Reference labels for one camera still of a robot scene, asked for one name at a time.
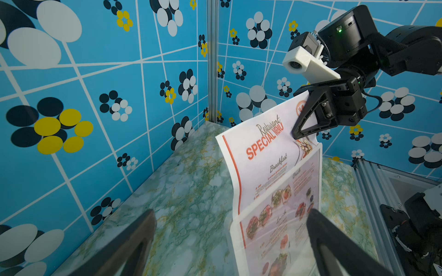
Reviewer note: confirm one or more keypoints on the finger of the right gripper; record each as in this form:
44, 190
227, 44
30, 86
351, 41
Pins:
318, 114

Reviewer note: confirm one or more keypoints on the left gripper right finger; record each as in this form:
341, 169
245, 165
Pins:
335, 253

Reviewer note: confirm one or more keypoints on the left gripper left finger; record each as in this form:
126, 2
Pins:
125, 255

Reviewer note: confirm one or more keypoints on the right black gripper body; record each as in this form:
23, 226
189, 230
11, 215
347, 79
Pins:
346, 105

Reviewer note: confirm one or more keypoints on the white narrow rack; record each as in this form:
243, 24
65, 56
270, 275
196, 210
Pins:
271, 237

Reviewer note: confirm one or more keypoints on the restaurant menu sheet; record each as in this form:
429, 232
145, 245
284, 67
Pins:
261, 150

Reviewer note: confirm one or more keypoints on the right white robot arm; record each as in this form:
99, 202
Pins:
342, 59

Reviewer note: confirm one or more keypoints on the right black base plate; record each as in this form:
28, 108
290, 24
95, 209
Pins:
417, 238

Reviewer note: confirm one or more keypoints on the aluminium front rail frame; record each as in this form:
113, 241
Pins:
383, 185

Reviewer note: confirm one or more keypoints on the right aluminium corner post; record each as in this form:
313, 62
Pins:
212, 33

